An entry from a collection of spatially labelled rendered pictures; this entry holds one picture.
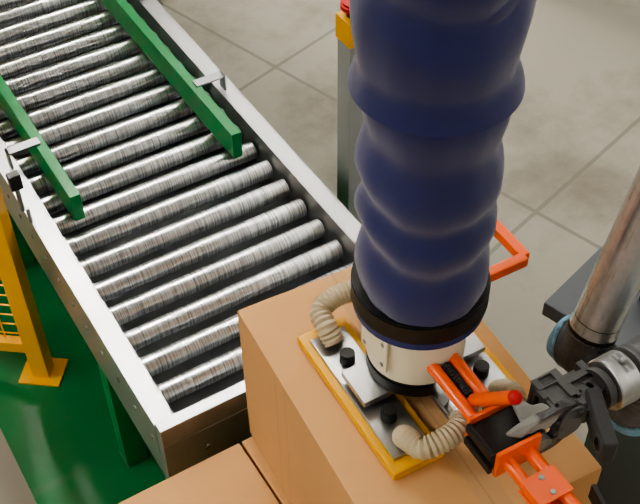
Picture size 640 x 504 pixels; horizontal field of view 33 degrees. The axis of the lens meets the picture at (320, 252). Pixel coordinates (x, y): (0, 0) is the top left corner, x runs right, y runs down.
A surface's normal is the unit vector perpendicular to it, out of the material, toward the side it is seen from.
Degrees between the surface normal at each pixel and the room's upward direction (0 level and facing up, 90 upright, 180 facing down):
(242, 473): 0
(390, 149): 103
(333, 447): 0
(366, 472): 0
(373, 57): 95
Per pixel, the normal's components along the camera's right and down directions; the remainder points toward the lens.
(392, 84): -0.61, 0.69
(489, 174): 0.72, 0.30
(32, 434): -0.01, -0.70
